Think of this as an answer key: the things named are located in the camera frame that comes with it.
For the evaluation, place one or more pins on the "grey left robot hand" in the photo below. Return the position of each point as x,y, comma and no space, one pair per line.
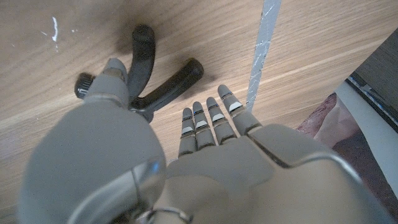
233,186

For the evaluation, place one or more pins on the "black grip strengthener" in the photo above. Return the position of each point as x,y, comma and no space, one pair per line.
174,87

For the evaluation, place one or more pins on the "printed living room backdrop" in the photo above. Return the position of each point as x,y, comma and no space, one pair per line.
323,124

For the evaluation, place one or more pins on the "grey tape strip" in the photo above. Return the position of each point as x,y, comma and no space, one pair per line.
264,46

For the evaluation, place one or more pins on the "blue tape piece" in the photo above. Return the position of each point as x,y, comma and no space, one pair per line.
368,91

